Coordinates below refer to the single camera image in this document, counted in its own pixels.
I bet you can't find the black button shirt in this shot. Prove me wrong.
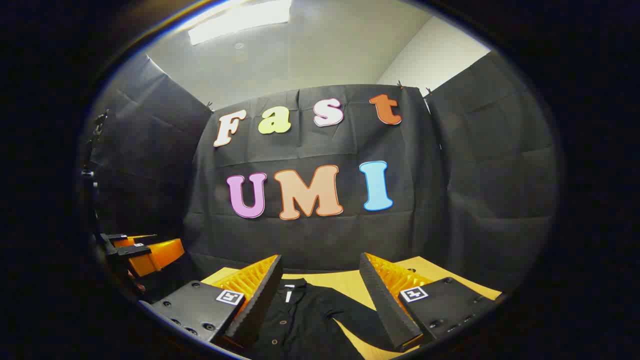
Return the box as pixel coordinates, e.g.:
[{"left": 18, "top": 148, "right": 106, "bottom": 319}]
[{"left": 240, "top": 278, "right": 401, "bottom": 360}]

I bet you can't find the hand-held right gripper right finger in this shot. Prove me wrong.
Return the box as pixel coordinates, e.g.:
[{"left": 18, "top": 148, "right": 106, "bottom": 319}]
[{"left": 359, "top": 252, "right": 503, "bottom": 353}]

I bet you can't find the black backdrop cloth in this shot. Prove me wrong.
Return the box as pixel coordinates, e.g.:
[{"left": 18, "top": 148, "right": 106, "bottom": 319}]
[{"left": 82, "top": 52, "right": 560, "bottom": 293}]

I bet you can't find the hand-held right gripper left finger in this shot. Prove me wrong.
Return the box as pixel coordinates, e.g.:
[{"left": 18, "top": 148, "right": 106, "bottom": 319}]
[{"left": 142, "top": 254, "right": 284, "bottom": 351}]

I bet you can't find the ceiling light panel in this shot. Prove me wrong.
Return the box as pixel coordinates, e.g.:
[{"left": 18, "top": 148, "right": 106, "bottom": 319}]
[{"left": 187, "top": 0, "right": 292, "bottom": 47}]

